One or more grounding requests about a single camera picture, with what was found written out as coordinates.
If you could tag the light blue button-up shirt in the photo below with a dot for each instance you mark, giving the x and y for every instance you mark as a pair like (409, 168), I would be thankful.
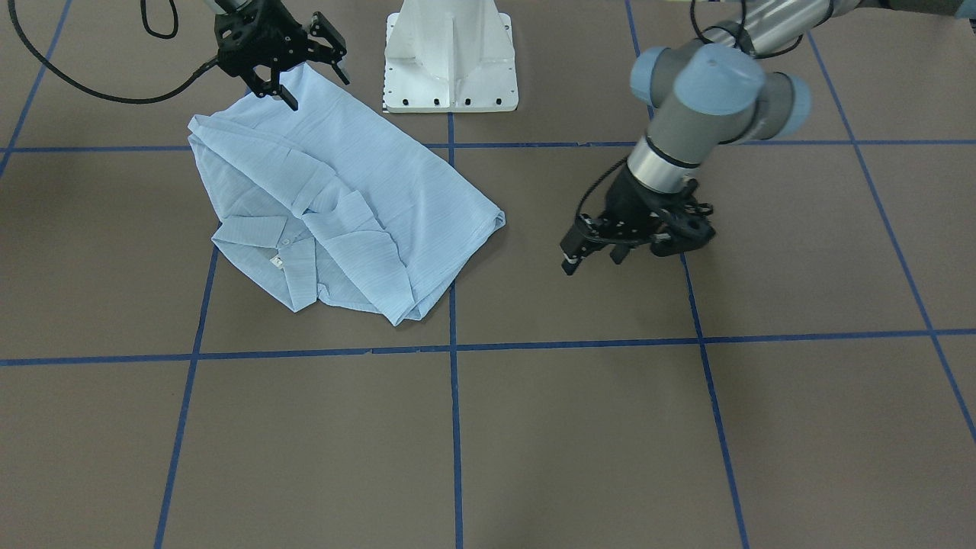
(333, 204)

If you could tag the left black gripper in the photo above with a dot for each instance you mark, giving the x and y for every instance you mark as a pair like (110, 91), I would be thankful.
(630, 200)

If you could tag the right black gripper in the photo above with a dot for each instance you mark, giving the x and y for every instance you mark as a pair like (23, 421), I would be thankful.
(268, 47)

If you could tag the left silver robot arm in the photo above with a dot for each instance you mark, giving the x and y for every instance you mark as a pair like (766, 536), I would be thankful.
(710, 92)

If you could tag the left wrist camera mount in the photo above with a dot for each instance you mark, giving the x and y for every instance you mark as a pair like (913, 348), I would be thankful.
(682, 227)

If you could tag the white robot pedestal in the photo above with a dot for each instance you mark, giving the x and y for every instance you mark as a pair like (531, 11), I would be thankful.
(449, 57)

